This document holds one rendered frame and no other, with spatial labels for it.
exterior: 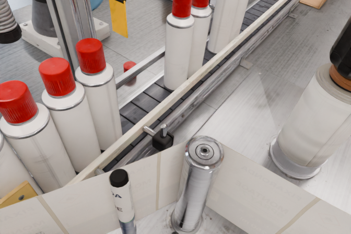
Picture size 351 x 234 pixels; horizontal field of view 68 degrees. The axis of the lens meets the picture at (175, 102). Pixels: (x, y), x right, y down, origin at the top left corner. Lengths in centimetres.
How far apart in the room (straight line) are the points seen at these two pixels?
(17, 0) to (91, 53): 80
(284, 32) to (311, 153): 60
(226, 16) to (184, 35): 18
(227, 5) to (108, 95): 36
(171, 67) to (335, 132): 30
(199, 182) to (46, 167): 20
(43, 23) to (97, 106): 43
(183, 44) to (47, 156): 29
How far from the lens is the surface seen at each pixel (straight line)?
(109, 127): 42
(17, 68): 78
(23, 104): 30
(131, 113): 53
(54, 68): 32
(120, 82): 47
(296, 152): 46
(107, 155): 43
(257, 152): 51
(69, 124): 36
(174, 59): 51
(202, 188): 28
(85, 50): 34
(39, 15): 78
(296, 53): 89
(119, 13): 38
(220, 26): 65
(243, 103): 58
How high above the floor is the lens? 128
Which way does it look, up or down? 47 degrees down
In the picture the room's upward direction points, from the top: 6 degrees clockwise
